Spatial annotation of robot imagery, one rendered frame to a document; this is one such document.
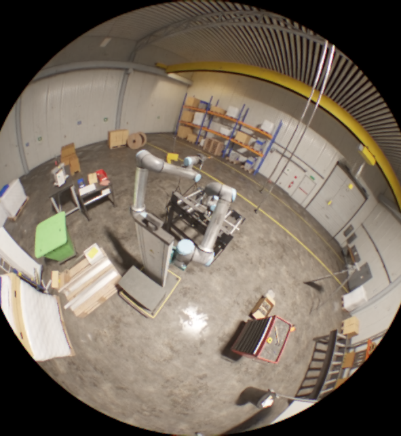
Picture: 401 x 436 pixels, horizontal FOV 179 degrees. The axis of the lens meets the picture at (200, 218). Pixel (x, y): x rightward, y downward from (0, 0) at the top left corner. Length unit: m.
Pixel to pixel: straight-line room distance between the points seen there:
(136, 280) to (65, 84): 10.86
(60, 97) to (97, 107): 2.99
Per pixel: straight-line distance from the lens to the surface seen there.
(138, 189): 1.19
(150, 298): 1.69
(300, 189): 10.85
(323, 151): 10.97
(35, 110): 10.93
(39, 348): 2.59
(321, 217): 11.96
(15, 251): 3.20
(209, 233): 1.07
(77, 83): 10.84
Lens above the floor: 2.51
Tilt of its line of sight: 43 degrees down
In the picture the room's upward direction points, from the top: 23 degrees clockwise
